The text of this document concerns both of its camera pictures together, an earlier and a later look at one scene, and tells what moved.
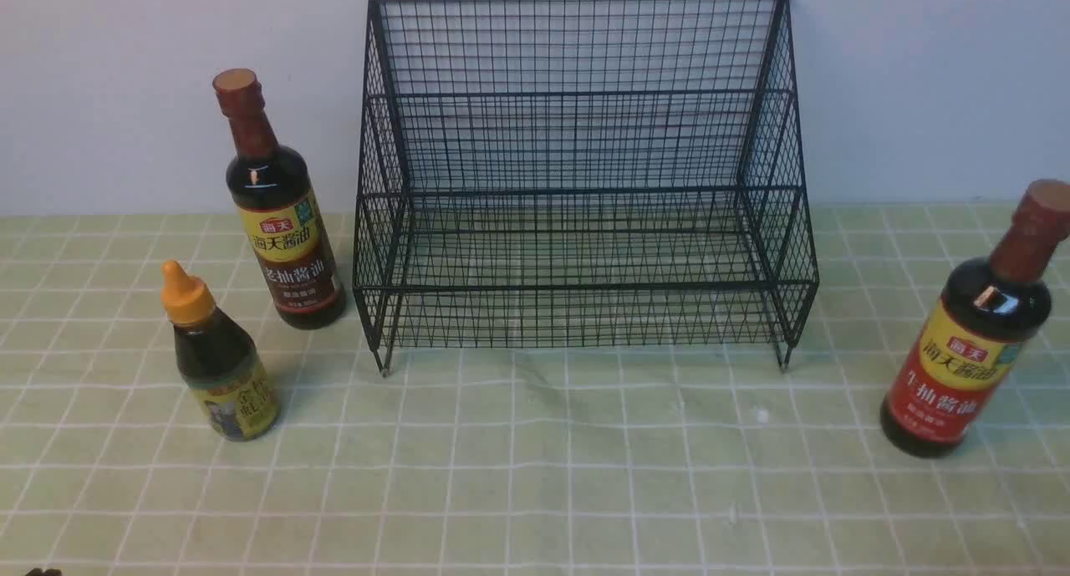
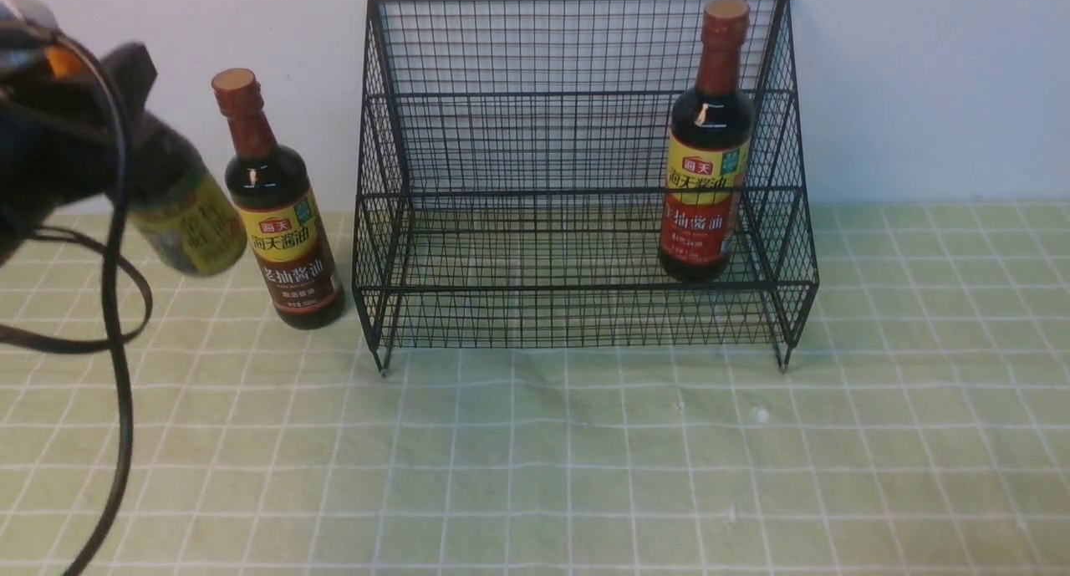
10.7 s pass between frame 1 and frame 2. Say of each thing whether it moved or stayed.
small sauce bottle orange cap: moved
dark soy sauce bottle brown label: stayed
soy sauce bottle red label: moved
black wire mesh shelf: stayed
